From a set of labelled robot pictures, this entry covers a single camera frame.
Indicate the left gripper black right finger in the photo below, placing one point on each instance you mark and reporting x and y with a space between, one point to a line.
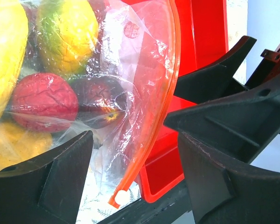
224 190

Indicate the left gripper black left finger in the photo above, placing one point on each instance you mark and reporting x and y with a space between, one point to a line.
47 189

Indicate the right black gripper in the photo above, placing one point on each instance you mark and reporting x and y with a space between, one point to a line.
238 120

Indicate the clear zip top bag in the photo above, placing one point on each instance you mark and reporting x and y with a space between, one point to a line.
138 44

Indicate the orange fruit toy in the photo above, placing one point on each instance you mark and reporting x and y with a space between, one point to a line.
18 144

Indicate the red plastic tray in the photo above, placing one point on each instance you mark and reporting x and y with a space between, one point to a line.
204 39

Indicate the dark purple fruit toy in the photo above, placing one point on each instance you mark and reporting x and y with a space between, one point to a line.
102 100

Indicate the red apple toy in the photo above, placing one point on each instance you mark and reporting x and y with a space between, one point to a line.
44 102

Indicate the yellow corn cob toy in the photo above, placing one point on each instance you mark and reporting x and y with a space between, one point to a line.
13 41

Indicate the yellow orange mango toy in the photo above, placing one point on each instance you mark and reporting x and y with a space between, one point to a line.
67 35

